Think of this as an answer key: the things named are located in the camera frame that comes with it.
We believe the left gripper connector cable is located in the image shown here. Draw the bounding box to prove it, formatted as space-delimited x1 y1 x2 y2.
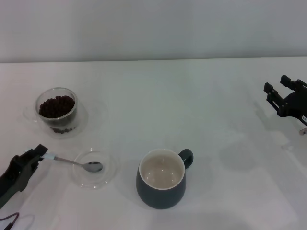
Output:
0 212 20 230

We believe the dark blue ceramic mug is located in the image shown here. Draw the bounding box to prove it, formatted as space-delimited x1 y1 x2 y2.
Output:
136 148 194 209

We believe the coffee bean heap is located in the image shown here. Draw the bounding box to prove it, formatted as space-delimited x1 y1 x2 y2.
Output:
39 95 76 134

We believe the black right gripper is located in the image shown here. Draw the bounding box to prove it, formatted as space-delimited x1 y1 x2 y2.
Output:
263 75 307 125

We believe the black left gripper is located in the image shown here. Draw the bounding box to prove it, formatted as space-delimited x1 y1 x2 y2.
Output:
0 144 48 207

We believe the clear glass saucer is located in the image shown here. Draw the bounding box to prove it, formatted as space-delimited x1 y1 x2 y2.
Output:
70 148 120 190

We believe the blue-handled metal spoon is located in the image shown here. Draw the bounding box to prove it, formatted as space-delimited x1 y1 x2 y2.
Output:
25 148 104 173

